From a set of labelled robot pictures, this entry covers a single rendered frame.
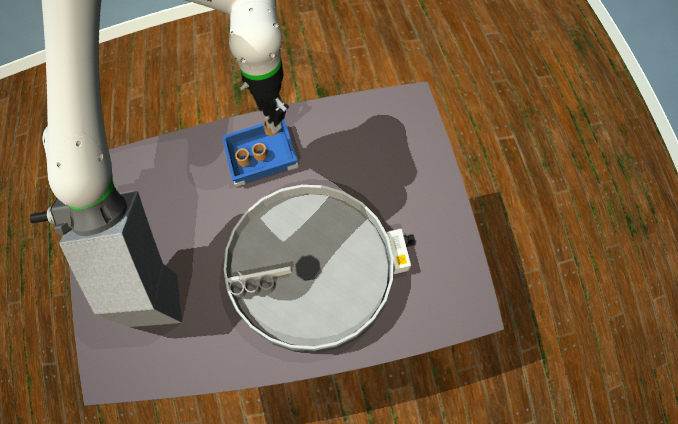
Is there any grey metal ring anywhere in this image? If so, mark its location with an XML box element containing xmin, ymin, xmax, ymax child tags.
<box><xmin>258</xmin><ymin>275</ymin><xmax>276</xmax><ymax>293</ymax></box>
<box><xmin>229</xmin><ymin>280</ymin><xmax>247</xmax><ymax>298</ymax></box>
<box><xmin>244</xmin><ymin>277</ymin><xmax>261</xmax><ymax>295</ymax></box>

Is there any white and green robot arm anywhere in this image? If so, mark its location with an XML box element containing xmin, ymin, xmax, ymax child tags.
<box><xmin>29</xmin><ymin>0</ymin><xmax>284</xmax><ymax>236</ymax></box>

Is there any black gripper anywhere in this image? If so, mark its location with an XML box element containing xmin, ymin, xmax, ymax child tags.
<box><xmin>250</xmin><ymin>84</ymin><xmax>289</xmax><ymax>134</ymax></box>

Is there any bronze bushing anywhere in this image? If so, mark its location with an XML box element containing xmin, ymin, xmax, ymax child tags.
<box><xmin>252</xmin><ymin>143</ymin><xmax>267</xmax><ymax>161</ymax></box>
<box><xmin>235</xmin><ymin>149</ymin><xmax>251</xmax><ymax>167</ymax></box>
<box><xmin>263</xmin><ymin>120</ymin><xmax>279</xmax><ymax>136</ymax></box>

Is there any blue open crate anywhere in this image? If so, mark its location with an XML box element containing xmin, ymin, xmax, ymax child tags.
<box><xmin>222</xmin><ymin>119</ymin><xmax>298</xmax><ymax>187</ymax></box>

